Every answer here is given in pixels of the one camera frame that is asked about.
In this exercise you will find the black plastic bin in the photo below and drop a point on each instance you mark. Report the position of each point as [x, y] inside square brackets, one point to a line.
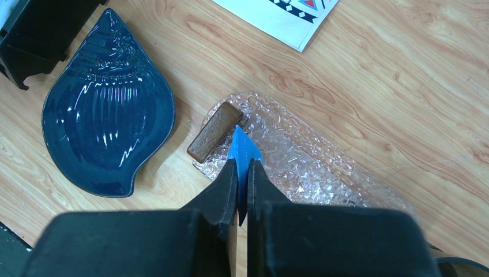
[37, 34]

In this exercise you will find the clear glass tray wooden handles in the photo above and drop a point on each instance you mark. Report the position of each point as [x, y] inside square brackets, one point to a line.
[303, 165]

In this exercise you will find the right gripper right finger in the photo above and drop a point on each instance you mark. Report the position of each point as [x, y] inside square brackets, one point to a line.
[289, 239]

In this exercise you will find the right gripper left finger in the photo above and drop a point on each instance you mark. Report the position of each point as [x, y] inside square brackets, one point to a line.
[198, 239]

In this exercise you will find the white patterned placemat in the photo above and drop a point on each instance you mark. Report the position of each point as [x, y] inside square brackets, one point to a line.
[291, 22]

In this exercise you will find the blue toothpaste tube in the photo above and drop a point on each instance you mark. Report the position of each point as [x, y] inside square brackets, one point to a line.
[243, 149]

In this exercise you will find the blue shell-shaped dish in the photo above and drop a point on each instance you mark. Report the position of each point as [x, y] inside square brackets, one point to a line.
[109, 111]

